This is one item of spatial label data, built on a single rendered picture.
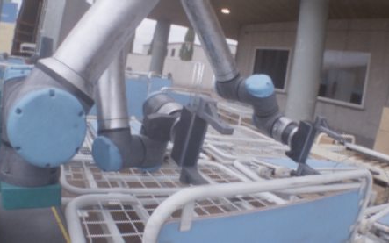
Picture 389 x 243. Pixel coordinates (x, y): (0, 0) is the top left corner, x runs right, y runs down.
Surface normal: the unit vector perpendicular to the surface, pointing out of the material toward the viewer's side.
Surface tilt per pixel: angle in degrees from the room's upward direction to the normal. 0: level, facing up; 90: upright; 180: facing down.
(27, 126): 94
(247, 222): 90
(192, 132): 100
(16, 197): 90
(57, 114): 94
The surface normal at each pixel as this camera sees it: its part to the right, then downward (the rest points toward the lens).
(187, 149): 0.44, 0.37
